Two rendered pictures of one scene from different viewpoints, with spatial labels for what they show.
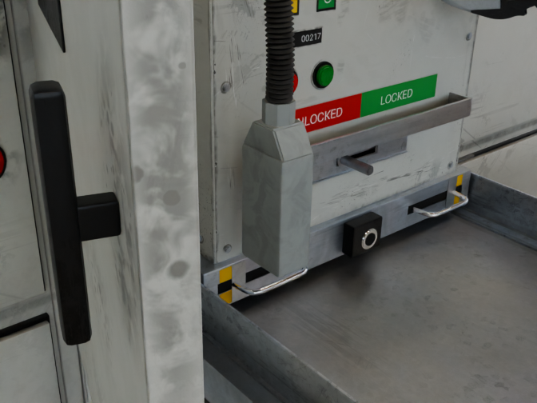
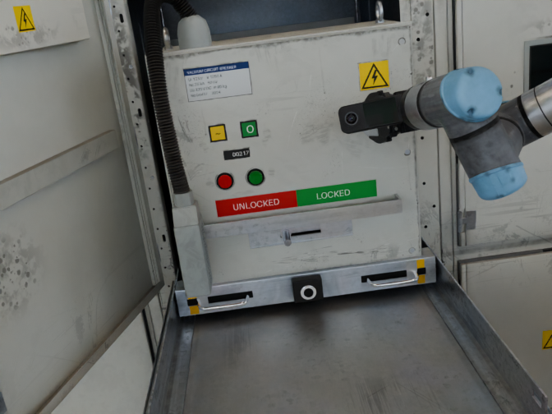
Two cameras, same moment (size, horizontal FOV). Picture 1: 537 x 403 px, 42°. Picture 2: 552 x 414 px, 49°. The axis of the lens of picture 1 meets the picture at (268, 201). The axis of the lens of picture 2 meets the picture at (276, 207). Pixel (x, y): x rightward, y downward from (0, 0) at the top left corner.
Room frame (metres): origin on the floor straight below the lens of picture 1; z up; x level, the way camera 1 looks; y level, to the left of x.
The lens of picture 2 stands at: (-0.01, -0.80, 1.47)
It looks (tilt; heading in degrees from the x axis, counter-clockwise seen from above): 19 degrees down; 39
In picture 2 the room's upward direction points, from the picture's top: 7 degrees counter-clockwise
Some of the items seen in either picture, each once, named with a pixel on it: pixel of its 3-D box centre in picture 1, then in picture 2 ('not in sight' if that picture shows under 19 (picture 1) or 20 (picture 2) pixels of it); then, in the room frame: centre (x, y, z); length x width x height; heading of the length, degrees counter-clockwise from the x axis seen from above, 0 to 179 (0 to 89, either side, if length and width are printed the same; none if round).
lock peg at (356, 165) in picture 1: (354, 157); (286, 233); (0.88, -0.11, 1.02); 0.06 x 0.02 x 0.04; 40
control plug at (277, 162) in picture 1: (275, 193); (192, 246); (0.72, -0.01, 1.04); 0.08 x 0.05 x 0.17; 40
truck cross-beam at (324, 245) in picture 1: (344, 225); (305, 281); (0.92, -0.11, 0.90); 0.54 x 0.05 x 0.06; 130
